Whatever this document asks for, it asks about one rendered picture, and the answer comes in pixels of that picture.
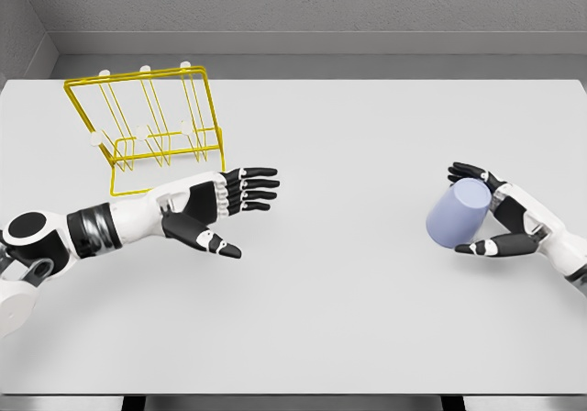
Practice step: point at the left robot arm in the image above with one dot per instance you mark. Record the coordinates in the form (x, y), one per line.
(91, 229)

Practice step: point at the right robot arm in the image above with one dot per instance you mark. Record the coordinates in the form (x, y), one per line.
(568, 252)

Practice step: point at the lavender cup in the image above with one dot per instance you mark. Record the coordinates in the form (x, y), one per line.
(456, 213)

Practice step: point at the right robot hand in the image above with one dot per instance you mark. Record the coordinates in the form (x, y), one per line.
(509, 218)

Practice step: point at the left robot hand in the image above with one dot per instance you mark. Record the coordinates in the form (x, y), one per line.
(202, 200)

